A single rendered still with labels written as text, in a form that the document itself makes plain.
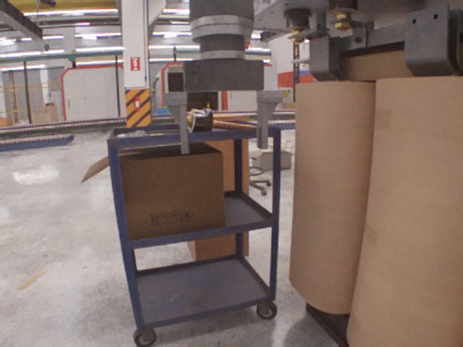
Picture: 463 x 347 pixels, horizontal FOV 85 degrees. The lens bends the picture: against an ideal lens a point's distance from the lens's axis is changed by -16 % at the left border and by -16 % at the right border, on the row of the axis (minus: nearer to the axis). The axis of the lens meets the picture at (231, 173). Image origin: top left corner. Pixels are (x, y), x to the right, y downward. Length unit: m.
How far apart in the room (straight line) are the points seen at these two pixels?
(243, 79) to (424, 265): 0.60
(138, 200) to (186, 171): 0.21
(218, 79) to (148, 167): 0.65
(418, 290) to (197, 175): 0.80
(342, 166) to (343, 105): 0.20
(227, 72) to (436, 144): 0.48
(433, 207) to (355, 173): 0.35
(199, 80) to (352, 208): 0.73
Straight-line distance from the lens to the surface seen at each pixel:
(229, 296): 1.46
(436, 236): 0.77
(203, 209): 1.16
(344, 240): 1.10
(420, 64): 0.82
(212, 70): 0.49
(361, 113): 0.99
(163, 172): 1.09
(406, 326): 0.91
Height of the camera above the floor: 1.02
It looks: 14 degrees down
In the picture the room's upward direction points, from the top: 1 degrees counter-clockwise
